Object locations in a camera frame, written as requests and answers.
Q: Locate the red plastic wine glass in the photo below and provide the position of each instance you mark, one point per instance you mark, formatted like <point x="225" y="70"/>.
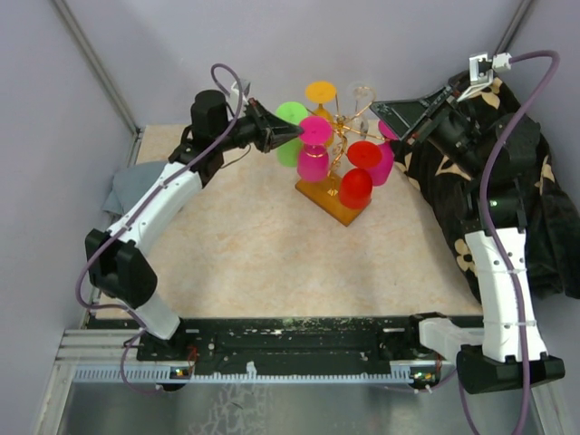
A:
<point x="356" y="186"/>

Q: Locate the grey cloth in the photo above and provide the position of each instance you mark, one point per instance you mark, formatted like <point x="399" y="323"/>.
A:
<point x="129" y="185"/>

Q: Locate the clear wine glass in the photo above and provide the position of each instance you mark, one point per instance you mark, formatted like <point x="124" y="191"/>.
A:
<point x="364" y="96"/>

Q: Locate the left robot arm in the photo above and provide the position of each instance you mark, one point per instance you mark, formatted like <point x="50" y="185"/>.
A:
<point x="117" y="257"/>

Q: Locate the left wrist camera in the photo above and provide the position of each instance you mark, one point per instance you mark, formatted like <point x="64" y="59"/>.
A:
<point x="240" y="90"/>

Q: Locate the orange plastic wine glass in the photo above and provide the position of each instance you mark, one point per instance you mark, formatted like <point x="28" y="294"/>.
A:
<point x="320" y="93"/>

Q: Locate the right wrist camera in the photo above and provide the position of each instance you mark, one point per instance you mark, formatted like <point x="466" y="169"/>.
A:
<point x="482" y="69"/>

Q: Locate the black floral blanket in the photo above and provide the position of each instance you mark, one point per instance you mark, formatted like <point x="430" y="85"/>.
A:
<point x="552" y="247"/>

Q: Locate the magenta wine glass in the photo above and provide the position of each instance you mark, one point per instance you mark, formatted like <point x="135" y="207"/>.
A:
<point x="382" y="170"/>
<point x="313" y="158"/>

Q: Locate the green plastic wine glass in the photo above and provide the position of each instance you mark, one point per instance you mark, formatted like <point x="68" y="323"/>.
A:
<point x="292" y="112"/>

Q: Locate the gold wire wine glass rack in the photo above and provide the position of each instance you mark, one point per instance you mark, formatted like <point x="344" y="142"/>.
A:
<point x="324" y="193"/>

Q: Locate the magenta wine glass front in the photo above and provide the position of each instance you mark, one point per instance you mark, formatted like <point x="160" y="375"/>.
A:
<point x="313" y="158"/>

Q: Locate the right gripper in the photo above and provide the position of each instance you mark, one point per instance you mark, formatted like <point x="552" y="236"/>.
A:
<point x="416" y="114"/>

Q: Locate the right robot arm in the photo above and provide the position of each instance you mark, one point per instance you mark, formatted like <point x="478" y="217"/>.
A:
<point x="488" y="202"/>

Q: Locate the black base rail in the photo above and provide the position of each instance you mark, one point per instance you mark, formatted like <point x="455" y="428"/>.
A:
<point x="290" y="346"/>

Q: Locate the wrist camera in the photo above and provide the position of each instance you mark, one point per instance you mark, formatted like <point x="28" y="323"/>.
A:
<point x="482" y="69"/>
<point x="240" y="90"/>

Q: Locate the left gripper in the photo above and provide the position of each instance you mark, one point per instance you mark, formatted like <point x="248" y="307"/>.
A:
<point x="271" y="130"/>

